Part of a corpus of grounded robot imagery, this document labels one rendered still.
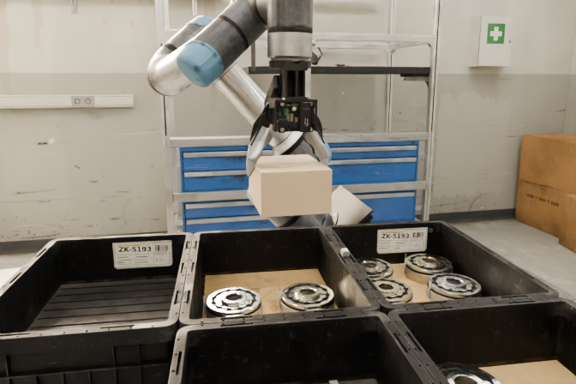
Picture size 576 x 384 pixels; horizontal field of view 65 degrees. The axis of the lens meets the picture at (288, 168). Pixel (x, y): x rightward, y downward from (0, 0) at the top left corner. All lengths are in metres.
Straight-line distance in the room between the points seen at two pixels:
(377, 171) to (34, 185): 2.47
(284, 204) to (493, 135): 3.75
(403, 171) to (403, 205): 0.23
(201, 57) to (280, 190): 0.26
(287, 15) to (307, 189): 0.28
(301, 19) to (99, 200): 3.09
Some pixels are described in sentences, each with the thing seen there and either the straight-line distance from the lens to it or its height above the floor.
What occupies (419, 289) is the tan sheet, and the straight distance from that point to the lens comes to 1.02.
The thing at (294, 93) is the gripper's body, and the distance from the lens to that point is 0.73.
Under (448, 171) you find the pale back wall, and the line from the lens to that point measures 4.21.
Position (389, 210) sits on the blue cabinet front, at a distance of 3.05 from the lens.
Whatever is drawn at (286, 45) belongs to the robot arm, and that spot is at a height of 1.32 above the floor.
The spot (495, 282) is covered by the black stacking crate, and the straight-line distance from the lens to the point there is 0.98.
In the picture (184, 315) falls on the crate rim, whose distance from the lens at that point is 0.70.
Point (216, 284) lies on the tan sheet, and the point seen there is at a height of 0.83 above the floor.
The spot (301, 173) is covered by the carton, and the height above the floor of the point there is 1.11.
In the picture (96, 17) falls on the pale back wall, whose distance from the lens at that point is 3.60.
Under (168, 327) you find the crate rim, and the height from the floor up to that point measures 0.93.
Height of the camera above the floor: 1.26
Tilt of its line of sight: 11 degrees down
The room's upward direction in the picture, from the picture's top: straight up
